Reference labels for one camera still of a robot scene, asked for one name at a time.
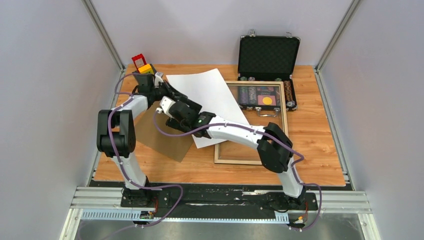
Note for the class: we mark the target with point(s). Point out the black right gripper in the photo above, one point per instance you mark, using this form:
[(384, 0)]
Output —
[(173, 123)]

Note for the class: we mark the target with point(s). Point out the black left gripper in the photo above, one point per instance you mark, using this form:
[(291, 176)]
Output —
[(172, 93)]

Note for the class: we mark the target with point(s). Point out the autumn leaves photo print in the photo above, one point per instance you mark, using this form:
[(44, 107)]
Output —
[(210, 90)]

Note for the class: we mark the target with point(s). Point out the brown backing board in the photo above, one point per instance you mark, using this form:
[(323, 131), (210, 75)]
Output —
[(175, 148)]

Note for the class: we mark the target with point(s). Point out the wooden picture frame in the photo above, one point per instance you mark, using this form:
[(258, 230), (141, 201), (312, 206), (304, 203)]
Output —
[(285, 109)]

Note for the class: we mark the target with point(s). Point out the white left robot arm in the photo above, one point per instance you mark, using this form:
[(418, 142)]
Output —
[(116, 135)]

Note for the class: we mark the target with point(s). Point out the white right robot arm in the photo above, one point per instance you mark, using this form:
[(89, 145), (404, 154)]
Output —
[(274, 148)]

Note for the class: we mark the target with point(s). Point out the yellow red toy block house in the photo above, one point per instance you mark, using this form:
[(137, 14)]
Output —
[(141, 65)]

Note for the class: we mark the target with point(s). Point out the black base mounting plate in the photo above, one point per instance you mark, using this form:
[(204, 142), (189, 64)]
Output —
[(222, 201)]

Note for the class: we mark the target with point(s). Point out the black poker chip case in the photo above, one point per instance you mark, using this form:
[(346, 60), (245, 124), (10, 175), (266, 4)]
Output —
[(266, 58)]

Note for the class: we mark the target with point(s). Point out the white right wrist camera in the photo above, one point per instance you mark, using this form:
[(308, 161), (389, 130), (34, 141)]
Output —
[(165, 105)]

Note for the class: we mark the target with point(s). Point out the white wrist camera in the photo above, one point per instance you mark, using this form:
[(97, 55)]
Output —
[(158, 79), (165, 105)]

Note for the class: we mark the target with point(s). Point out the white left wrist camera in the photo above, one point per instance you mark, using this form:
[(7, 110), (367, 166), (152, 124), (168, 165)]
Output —
[(158, 79)]

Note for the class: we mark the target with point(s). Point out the aluminium front rail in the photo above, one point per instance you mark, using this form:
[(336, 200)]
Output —
[(107, 210)]

